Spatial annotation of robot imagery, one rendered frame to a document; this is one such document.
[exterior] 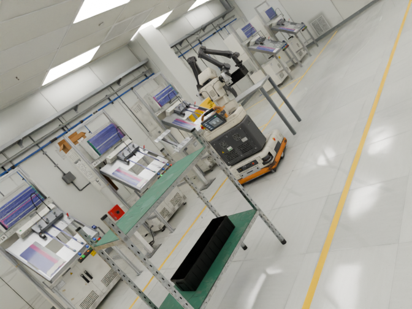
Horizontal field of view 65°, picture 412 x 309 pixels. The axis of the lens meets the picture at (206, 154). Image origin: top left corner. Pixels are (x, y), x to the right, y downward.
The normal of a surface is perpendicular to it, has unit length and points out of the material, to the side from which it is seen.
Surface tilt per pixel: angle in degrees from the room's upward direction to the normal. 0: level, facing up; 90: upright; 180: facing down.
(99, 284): 90
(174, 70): 90
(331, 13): 90
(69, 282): 90
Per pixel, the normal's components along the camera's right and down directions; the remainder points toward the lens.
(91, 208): 0.60, -0.32
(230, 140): -0.39, 0.51
